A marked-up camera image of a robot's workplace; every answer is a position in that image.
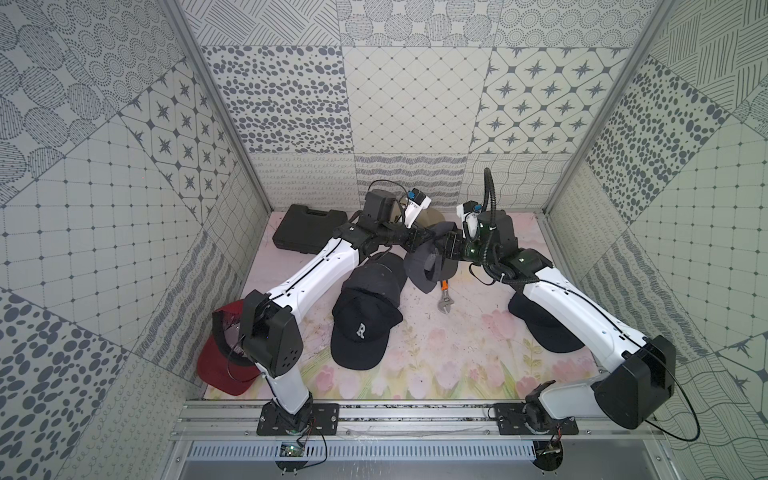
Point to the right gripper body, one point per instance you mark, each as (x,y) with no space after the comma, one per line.
(468,250)

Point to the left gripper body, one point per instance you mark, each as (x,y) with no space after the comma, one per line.
(405,234)

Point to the beige baseball cap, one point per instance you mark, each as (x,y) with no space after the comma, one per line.
(429,217)

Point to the dark grey baseball cap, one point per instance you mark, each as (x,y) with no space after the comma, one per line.
(426,267)

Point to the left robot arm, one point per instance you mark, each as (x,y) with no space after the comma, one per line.
(269,324)

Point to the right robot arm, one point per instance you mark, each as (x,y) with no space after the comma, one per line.
(637,374)

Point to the black cap behind front cap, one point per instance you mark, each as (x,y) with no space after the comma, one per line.
(384,275)

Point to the black cap with white logo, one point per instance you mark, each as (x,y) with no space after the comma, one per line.
(362,323)

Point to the black cap at right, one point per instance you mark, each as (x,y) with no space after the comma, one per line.
(544,327)

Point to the red baseball cap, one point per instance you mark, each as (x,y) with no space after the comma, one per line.
(222,363)

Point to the black plastic tool case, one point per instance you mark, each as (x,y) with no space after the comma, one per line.
(306,230)

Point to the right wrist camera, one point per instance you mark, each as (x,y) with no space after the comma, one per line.
(468,214)

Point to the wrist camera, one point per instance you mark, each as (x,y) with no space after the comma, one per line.
(468,214)
(417,202)

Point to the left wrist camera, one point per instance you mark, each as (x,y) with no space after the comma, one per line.
(417,202)

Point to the orange handled adjustable wrench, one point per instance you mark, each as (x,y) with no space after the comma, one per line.
(445,302)

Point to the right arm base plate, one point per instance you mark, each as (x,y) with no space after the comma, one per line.
(516,418)

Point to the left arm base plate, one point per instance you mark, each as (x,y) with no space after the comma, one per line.
(321,418)

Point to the aluminium front rail frame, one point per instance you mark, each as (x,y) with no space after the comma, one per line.
(462,439)

